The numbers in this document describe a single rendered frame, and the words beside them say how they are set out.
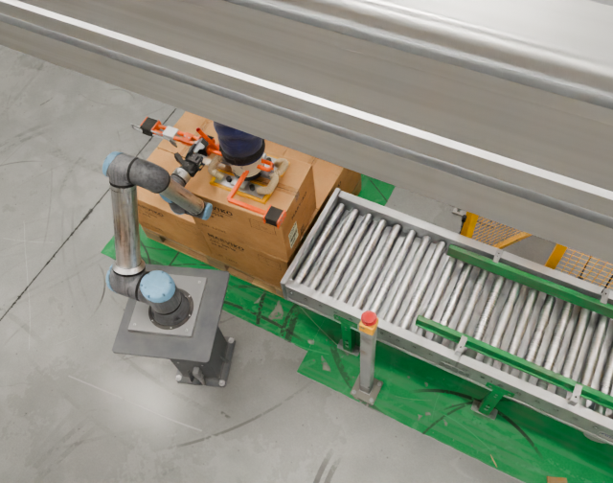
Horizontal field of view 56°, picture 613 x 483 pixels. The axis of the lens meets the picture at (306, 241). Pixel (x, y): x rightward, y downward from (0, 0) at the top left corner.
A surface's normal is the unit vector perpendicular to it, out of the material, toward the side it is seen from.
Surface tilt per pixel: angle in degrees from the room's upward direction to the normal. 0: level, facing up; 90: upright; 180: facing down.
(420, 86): 90
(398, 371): 0
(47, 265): 0
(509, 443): 0
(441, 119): 90
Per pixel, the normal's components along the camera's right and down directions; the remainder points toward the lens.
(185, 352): -0.08, -0.52
